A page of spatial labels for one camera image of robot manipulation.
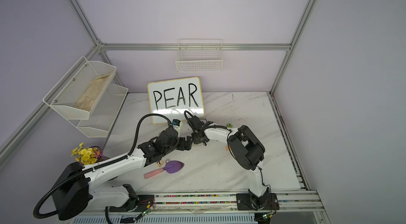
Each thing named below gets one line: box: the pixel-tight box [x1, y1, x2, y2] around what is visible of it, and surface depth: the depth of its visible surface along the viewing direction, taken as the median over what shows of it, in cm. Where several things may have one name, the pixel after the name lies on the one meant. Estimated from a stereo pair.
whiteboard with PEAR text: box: [146, 76, 205, 125], surface depth 103 cm
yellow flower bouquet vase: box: [70, 142, 110, 166], surface depth 66 cm
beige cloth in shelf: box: [74, 72, 113, 112], surface depth 80 cm
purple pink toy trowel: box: [144, 160, 185, 180], surface depth 84 cm
